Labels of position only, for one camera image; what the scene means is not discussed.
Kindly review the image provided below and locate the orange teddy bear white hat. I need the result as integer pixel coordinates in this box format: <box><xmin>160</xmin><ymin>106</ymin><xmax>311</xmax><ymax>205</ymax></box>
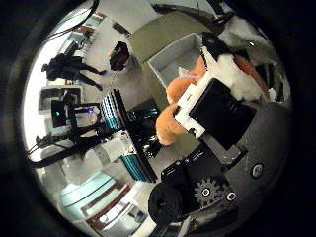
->
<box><xmin>154</xmin><ymin>53</ymin><xmax>270</xmax><ymax>147</ymax></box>

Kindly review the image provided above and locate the grey plastic container bin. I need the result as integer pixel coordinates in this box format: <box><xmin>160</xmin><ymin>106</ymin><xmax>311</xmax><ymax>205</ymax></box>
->
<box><xmin>147</xmin><ymin>32</ymin><xmax>206</xmax><ymax>88</ymax></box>

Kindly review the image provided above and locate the olive green table cloth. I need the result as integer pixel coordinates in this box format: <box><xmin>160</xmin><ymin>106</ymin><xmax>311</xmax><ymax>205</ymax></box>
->
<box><xmin>127</xmin><ymin>13</ymin><xmax>211</xmax><ymax>110</ymax></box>

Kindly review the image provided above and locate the black bag on floor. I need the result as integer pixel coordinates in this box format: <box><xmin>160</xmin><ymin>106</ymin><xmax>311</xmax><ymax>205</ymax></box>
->
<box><xmin>108</xmin><ymin>40</ymin><xmax>131</xmax><ymax>72</ymax></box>

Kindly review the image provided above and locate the standing person in dark clothes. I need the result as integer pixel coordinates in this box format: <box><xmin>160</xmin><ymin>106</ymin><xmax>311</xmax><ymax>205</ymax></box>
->
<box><xmin>41</xmin><ymin>53</ymin><xmax>107</xmax><ymax>92</ymax></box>

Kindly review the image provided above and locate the black computer monitor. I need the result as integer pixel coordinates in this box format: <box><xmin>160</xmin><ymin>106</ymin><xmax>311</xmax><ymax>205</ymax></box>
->
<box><xmin>50</xmin><ymin>98</ymin><xmax>72</xmax><ymax>129</ymax></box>

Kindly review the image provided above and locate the white framed dark panel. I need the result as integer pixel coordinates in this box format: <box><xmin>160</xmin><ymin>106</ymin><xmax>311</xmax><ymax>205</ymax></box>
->
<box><xmin>39</xmin><ymin>86</ymin><xmax>83</xmax><ymax>114</ymax></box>

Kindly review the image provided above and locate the black metal frame stand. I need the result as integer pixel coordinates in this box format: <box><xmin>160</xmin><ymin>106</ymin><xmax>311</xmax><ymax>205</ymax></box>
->
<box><xmin>33</xmin><ymin>88</ymin><xmax>163</xmax><ymax>184</ymax></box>

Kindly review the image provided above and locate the black cable bundle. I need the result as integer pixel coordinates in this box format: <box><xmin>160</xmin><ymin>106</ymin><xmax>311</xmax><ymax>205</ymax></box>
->
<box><xmin>42</xmin><ymin>0</ymin><xmax>102</xmax><ymax>43</ymax></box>

